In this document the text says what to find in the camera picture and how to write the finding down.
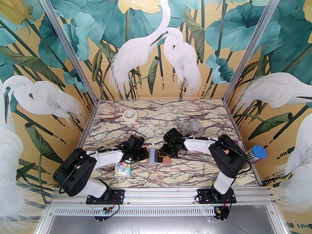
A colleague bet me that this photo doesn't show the pink card holder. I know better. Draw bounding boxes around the pink card holder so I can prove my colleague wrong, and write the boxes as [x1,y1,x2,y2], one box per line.
[146,148,172,165]

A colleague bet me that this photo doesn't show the clear plastic card box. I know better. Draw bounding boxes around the clear plastic card box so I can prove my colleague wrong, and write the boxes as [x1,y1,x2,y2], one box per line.
[183,120,200,135]

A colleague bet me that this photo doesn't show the cartoon print tissue pack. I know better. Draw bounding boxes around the cartoon print tissue pack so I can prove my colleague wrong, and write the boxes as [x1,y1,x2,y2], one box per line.
[114,162,132,177]

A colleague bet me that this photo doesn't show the cream masking tape roll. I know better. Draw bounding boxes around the cream masking tape roll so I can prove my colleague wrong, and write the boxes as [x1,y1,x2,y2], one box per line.
[122,109,138,124]

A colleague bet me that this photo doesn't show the vented aluminium strip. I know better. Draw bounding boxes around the vented aluminium strip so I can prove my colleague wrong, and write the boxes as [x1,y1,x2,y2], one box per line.
[48,206,278,217]

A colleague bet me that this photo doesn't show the grey sheet metal panel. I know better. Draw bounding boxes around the grey sheet metal panel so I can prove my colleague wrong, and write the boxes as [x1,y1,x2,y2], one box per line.
[37,215,288,234]

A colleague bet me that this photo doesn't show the blue lidded clear tube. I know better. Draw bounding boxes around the blue lidded clear tube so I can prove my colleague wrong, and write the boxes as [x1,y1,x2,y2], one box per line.
[247,145,268,165]

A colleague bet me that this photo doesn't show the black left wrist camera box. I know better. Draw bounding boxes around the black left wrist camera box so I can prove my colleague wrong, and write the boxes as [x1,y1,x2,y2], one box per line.
[126,135,145,151]

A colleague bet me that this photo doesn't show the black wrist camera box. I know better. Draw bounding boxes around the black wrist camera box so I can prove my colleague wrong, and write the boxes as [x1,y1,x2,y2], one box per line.
[163,128,182,143]
[126,135,145,151]

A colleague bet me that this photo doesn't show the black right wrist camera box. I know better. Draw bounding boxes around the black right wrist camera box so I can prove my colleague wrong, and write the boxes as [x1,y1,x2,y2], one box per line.
[163,128,182,143]

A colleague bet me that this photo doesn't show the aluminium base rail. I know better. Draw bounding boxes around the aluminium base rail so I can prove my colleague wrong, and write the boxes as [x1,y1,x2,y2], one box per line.
[46,188,279,206]

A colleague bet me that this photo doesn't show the short aluminium table edge rail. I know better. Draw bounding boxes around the short aluminium table edge rail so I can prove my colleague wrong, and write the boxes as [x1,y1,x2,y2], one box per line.
[97,98,226,102]

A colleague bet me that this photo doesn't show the small circuit board with wires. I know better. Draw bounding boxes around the small circuit board with wires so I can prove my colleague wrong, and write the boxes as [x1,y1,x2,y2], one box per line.
[94,205,120,222]
[213,203,231,221]

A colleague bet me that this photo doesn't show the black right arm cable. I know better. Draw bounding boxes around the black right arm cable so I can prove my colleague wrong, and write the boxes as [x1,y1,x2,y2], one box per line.
[174,136,252,181]

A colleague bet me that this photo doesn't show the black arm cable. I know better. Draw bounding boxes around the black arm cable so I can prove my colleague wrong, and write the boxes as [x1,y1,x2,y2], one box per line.
[174,136,252,181]
[58,144,133,195]

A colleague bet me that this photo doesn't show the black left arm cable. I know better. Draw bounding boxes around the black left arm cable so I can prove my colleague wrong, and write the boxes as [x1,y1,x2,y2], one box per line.
[58,144,133,195]

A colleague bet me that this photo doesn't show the aluminium frame post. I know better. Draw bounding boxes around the aluminium frame post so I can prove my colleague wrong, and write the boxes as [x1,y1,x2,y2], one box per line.
[31,0,99,105]
[223,0,286,105]

